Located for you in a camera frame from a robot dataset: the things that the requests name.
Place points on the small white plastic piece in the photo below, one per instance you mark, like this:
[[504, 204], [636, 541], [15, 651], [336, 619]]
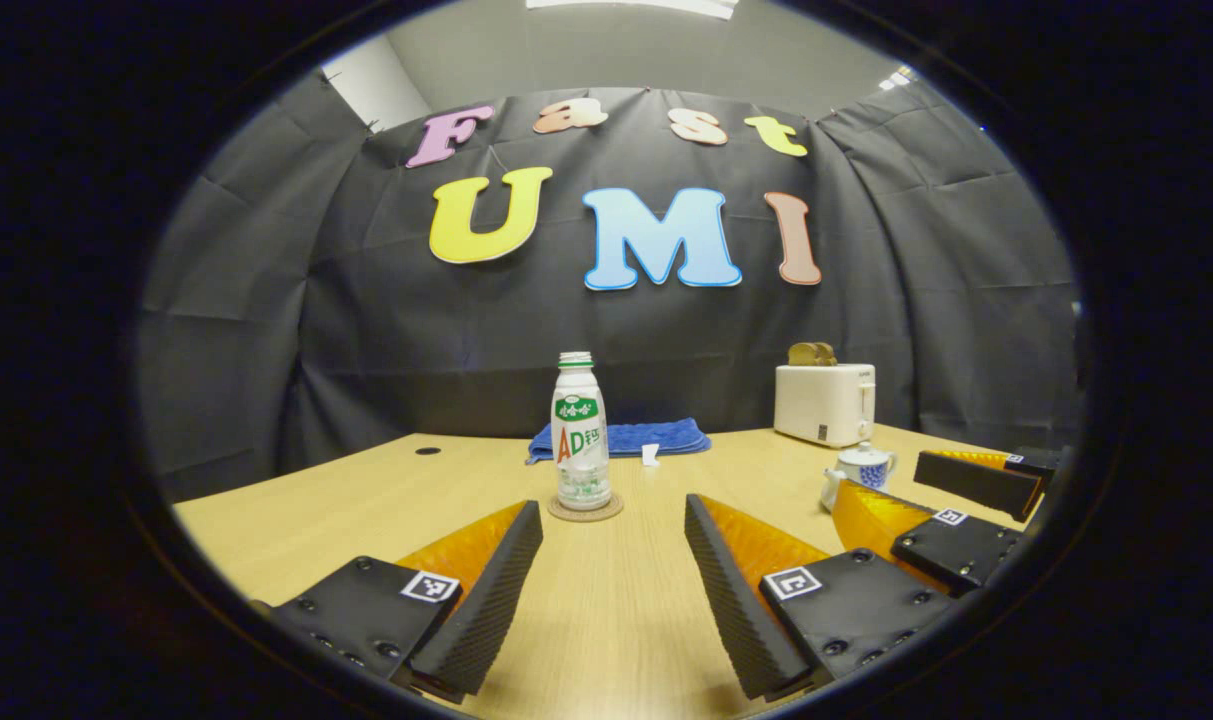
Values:
[[650, 455]]

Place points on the blue folded towel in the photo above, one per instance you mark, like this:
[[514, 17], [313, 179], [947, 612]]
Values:
[[666, 437]]

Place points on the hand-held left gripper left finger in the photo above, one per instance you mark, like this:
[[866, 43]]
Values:
[[486, 590]]

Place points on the small ceiling light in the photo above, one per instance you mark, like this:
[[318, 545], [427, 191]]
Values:
[[898, 78]]

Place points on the white blue teacup lid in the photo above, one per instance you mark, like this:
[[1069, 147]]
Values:
[[864, 456]]

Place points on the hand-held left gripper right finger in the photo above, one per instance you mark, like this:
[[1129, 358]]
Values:
[[731, 600]]

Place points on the white water bottle green label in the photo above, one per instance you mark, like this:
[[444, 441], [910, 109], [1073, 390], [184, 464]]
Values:
[[580, 440]]

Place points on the long ceiling light panel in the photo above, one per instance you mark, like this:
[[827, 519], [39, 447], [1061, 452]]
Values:
[[631, 5]]

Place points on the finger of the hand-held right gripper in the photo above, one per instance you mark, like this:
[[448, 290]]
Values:
[[976, 485], [956, 548]]

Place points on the round wooden coaster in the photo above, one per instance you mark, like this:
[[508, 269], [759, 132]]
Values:
[[586, 514]]

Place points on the white blue flower teacup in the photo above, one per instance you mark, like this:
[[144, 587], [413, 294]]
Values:
[[866, 478]]

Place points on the brown toast slice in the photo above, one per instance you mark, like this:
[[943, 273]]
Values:
[[812, 354]]

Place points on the white toaster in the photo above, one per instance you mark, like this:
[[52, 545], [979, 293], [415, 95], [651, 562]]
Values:
[[821, 403]]

